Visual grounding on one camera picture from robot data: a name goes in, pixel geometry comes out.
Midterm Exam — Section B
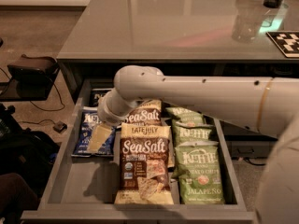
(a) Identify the rear Sea Salt chip bag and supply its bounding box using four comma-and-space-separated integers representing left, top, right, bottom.
125, 100, 162, 126

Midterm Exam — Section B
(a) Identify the closed grey lower drawer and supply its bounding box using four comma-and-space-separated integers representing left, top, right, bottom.
227, 141, 275, 158

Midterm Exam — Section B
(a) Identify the black white fiducial marker board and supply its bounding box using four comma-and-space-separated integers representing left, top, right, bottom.
266, 31, 299, 58

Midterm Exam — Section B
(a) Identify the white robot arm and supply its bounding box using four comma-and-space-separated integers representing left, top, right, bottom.
98, 65, 299, 224

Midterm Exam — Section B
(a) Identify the front Sea Salt chip bag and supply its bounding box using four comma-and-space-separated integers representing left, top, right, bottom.
115, 123, 174, 205

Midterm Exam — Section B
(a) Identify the black equipment at left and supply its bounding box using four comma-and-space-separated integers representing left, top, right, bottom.
0, 103, 61, 224

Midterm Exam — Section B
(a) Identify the front green jalapeno chip bag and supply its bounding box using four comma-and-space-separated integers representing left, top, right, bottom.
173, 141, 225, 204

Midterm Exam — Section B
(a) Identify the blue kettle chip bag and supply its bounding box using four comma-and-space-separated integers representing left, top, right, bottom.
72, 106, 116, 157
89, 88, 111, 107

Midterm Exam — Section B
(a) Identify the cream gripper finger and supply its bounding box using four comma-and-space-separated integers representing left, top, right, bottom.
88, 123, 112, 153

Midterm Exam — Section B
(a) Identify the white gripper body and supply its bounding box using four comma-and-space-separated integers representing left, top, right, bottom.
97, 89, 137, 126

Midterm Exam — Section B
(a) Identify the sea salt chip bag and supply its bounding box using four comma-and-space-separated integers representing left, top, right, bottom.
125, 100, 162, 126
115, 123, 174, 205

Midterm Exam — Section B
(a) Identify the black floor cable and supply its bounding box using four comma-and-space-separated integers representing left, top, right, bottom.
0, 68, 66, 126

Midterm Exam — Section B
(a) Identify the black device on stand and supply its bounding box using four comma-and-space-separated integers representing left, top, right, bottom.
7, 54, 59, 85

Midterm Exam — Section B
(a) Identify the green kettle chip bag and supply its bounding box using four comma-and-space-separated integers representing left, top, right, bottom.
166, 107, 206, 127
172, 121, 214, 146

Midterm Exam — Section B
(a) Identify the open grey top drawer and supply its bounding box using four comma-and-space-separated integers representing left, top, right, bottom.
22, 79, 252, 224

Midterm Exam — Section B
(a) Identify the small black power adapter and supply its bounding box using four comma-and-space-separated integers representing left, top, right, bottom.
53, 121, 67, 133

